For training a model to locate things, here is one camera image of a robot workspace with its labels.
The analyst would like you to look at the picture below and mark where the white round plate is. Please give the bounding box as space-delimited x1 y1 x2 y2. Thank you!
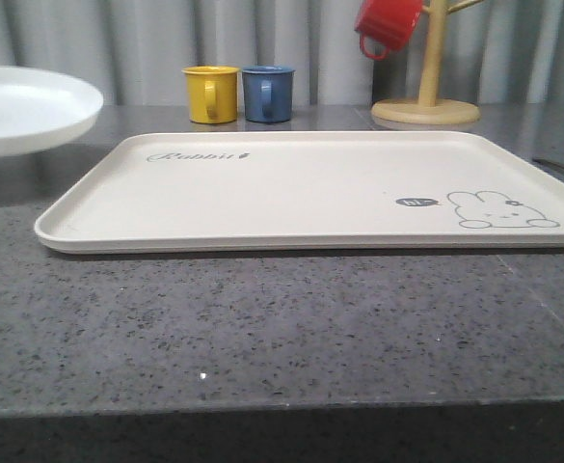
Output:
0 66 104 156

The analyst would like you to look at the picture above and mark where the cream rabbit print tray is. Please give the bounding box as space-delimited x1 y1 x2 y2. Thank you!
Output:
35 131 564 254

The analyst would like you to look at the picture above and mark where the blue enamel mug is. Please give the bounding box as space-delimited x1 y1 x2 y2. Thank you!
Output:
241 66 295 123

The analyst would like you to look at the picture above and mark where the yellow enamel mug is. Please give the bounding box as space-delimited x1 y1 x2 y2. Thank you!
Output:
182 66 239 124

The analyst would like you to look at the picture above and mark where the wooden mug tree stand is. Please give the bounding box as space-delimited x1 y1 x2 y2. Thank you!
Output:
371 0 481 125

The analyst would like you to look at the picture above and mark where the red enamel mug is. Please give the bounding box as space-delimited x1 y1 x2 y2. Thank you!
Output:
354 0 423 61

